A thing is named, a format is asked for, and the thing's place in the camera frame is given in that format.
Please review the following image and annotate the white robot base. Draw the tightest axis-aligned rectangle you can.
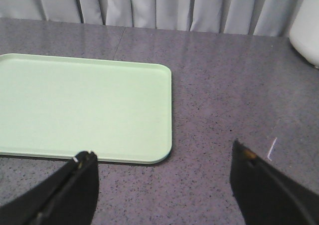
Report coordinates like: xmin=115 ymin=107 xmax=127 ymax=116
xmin=289 ymin=0 xmax=319 ymax=68

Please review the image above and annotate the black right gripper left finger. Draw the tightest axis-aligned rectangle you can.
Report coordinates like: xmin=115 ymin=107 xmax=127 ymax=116
xmin=0 ymin=151 xmax=99 ymax=225

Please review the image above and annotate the light green serving tray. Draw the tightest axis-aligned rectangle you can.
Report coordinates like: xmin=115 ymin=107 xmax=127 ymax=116
xmin=0 ymin=53 xmax=172 ymax=164

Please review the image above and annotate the grey pleated curtain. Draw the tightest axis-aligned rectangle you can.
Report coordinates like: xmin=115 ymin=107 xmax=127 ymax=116
xmin=0 ymin=0 xmax=303 ymax=36

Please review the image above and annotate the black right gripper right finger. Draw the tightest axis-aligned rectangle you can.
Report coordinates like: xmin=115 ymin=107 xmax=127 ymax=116
xmin=230 ymin=140 xmax=319 ymax=225

